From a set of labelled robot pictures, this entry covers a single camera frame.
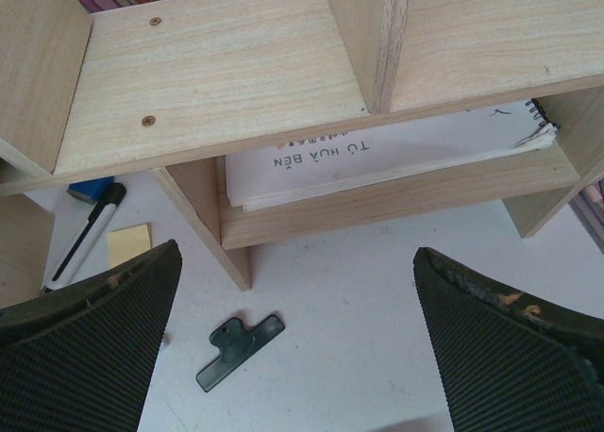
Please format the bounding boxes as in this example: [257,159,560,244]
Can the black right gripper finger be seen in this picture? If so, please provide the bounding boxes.
[195,314,286,392]
[413,247,603,431]
[1,240,182,431]

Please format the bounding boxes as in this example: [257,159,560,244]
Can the blue eraser block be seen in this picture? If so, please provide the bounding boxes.
[67,176,114,205]

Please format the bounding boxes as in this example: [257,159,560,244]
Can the light wooden bookshelf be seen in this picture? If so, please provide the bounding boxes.
[1,0,603,290]

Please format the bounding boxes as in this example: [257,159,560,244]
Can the yellow sticky note pad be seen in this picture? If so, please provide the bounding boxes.
[106,224,152,268]

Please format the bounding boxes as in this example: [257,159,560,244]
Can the white papers on lower shelf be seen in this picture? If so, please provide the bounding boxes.
[225,99,558,211]

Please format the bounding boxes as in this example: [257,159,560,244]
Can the black white pen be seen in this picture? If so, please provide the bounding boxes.
[42,182,126,293]

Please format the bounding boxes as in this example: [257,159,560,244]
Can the small wooden stand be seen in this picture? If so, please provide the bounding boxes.
[1,194,55,307]

